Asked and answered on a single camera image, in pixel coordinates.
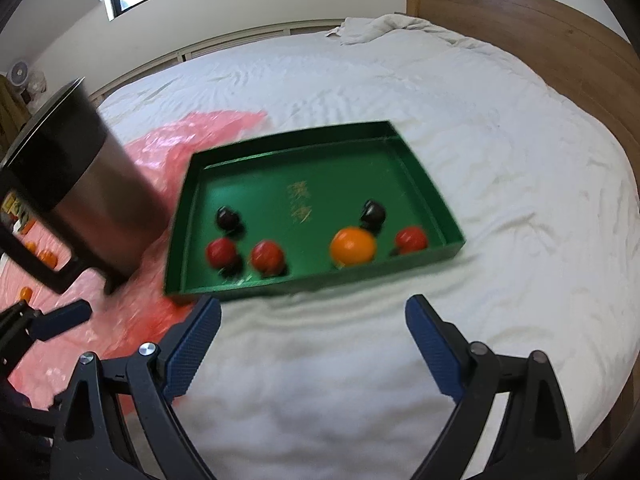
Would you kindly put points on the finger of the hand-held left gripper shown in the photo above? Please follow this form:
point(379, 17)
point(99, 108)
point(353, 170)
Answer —
point(60, 317)

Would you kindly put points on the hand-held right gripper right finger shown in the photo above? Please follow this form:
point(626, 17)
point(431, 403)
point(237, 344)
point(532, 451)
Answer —
point(437, 350)

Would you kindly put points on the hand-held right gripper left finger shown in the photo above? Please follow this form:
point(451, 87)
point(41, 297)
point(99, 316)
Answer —
point(192, 350)

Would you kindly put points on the red plum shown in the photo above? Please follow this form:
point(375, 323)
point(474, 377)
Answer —
point(221, 252)
point(411, 239)
point(267, 257)

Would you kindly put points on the dark purple plum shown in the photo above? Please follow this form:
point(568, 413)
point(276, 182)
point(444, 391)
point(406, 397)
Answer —
point(373, 212)
point(227, 218)

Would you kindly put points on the green cardboard tray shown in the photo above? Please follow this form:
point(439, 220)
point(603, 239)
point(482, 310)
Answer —
point(340, 180)

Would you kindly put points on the pink plastic sheet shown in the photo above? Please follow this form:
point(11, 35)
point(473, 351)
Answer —
point(125, 320)

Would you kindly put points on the black and copper electric kettle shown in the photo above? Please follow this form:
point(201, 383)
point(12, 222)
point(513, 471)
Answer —
point(85, 175)

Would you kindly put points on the white bed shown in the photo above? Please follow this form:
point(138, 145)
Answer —
point(500, 160)

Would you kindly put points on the pile of clear plastic bags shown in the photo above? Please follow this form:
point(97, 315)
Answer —
point(36, 85)

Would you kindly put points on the small white fan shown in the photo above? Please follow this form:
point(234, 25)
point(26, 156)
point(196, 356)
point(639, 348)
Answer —
point(19, 72)

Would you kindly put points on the white radiator cover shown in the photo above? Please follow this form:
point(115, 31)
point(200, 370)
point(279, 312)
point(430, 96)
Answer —
point(225, 40)

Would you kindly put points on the crumpled white blanket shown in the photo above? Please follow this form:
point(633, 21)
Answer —
point(380, 27)

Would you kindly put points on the wooden headboard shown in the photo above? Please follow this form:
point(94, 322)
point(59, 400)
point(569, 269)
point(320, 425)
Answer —
point(525, 25)

